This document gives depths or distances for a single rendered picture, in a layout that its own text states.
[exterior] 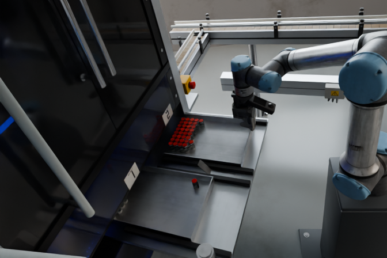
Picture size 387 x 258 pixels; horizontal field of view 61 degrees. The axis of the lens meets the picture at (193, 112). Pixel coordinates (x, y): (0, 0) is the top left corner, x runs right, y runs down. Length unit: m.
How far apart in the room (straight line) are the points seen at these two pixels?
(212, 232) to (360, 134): 0.57
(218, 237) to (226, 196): 0.17
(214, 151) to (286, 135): 1.34
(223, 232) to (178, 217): 0.18
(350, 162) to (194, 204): 0.56
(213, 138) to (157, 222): 0.45
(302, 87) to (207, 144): 1.06
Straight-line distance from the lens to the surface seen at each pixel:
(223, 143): 1.44
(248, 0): 3.67
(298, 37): 2.09
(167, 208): 1.29
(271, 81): 1.14
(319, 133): 2.70
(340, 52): 1.09
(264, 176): 2.42
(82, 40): 0.89
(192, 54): 1.99
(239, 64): 1.19
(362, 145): 1.07
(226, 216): 1.22
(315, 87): 2.32
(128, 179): 1.23
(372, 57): 0.90
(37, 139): 0.79
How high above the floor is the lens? 1.92
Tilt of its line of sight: 40 degrees down
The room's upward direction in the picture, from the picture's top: 15 degrees counter-clockwise
